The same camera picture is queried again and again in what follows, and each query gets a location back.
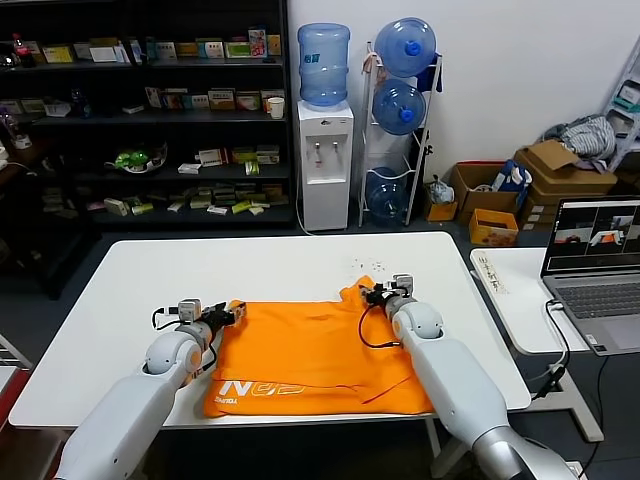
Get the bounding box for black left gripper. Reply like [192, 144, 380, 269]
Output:
[199, 301, 241, 335]

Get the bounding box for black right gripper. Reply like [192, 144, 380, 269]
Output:
[357, 282, 399, 308]

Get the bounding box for orange t-shirt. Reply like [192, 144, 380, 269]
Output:
[202, 274, 436, 419]

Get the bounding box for grey striped clothes pile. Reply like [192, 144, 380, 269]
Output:
[542, 114, 619, 176]

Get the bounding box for white water dispenser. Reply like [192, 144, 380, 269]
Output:
[296, 100, 355, 232]

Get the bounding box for small yellow cardboard box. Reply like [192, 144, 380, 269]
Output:
[425, 199, 459, 223]

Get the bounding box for handwritten paper label strip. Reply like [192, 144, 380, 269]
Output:
[476, 251, 508, 296]

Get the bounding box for grey plastic bag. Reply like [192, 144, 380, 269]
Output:
[426, 176, 457, 206]

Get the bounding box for stacked brown yellow boxes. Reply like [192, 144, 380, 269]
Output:
[260, 184, 288, 207]

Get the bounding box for small orange cardboard box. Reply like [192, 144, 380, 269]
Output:
[469, 208, 521, 247]

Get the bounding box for open brown cardboard box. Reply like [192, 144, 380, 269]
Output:
[450, 161, 521, 226]

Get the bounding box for white side table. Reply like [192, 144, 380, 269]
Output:
[469, 247, 606, 444]

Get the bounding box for black white bowl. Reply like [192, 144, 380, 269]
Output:
[103, 143, 169, 176]

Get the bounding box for green snack packets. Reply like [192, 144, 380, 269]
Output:
[113, 149, 152, 171]

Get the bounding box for stacked labelled cardboard boxes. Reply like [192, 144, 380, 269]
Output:
[519, 191, 563, 233]

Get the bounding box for blue white package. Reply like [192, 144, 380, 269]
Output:
[494, 159, 533, 211]

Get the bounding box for blue capped water jug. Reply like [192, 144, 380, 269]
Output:
[373, 17, 438, 79]
[372, 79, 427, 137]

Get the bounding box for black metal shelving unit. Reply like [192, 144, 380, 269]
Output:
[0, 0, 294, 232]

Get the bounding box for orange framed medicine box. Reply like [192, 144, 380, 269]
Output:
[206, 88, 236, 111]

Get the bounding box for grey metal cart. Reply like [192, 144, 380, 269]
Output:
[0, 331, 34, 396]

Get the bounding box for blue water jug with label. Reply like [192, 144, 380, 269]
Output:
[297, 24, 351, 113]

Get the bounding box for grey laptop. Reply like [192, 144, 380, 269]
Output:
[541, 196, 640, 358]

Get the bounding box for large cardboard box with flap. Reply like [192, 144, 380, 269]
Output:
[514, 139, 620, 201]

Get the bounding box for dark blue bottle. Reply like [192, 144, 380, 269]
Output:
[69, 89, 93, 119]

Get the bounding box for wide white blue box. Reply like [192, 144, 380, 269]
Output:
[145, 40, 178, 63]

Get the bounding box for pink cartoon print box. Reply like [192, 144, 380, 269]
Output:
[247, 28, 268, 58]

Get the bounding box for grey storage rack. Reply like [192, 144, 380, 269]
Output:
[602, 47, 640, 171]

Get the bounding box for cola bottle red label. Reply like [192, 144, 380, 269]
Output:
[11, 33, 38, 69]

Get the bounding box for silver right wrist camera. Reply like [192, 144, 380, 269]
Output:
[390, 272, 415, 299]

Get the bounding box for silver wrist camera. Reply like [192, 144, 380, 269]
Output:
[390, 272, 415, 299]
[175, 298, 204, 325]

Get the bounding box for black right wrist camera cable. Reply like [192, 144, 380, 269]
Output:
[357, 302, 404, 350]

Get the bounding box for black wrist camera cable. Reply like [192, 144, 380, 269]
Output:
[357, 302, 404, 350]
[151, 305, 181, 332]

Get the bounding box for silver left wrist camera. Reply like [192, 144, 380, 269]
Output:
[175, 298, 204, 325]

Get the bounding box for black left wrist camera cable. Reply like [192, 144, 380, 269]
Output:
[151, 305, 181, 332]

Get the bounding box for white dispenser power cable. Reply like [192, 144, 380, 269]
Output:
[296, 169, 320, 237]

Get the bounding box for white wire jug rack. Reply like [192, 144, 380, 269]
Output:
[357, 41, 444, 228]

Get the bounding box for white laptop cable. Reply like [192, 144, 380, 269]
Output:
[545, 299, 571, 374]

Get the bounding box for black plug with cable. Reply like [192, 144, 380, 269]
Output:
[530, 366, 569, 401]

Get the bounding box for black laptop power cable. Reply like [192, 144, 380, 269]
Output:
[582, 355, 617, 480]

